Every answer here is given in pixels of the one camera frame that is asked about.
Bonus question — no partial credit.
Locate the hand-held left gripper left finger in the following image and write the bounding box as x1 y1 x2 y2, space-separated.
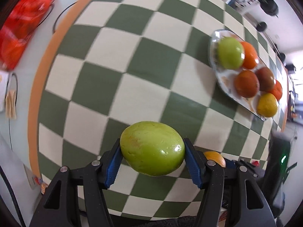
28 138 122 227

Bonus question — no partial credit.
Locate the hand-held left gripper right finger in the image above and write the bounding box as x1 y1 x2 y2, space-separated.
183 138 277 227

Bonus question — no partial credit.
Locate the yellow orange mottled citrus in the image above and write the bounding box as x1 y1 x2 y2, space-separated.
203 151 226 168

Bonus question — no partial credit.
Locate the green apple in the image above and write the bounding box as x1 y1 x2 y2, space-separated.
217 37 245 70
119 120 186 176

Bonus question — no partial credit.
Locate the small yellow citrus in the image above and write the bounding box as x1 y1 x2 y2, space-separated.
256 93 278 118

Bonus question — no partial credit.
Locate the orange tangerine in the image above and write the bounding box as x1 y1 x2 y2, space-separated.
269 80 283 101
240 42 259 70

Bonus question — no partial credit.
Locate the dark red orange fruit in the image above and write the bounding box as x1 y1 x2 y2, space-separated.
234 70 259 98

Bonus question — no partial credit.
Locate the brown round fruit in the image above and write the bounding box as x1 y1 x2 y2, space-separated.
256 67 276 93

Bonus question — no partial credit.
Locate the oval floral plate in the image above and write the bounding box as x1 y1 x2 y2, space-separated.
208 30 281 121

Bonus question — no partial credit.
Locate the person's dark clothing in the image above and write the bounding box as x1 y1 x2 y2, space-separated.
151 215 199 227

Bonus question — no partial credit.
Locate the colourful printed paper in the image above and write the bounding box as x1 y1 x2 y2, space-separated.
25 166 49 194

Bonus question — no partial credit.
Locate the green checkered tablecloth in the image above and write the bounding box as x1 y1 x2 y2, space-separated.
28 0 288 220

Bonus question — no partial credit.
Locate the barbell with black plates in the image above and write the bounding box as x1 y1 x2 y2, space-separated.
246 0 280 18

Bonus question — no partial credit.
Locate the red plastic bag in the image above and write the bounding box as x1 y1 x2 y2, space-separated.
0 0 56 71

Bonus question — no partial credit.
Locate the thick black cable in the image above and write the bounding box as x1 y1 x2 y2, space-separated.
0 166 26 227

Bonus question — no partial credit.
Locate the black cable loop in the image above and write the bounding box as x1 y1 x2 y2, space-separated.
52 1 79 34

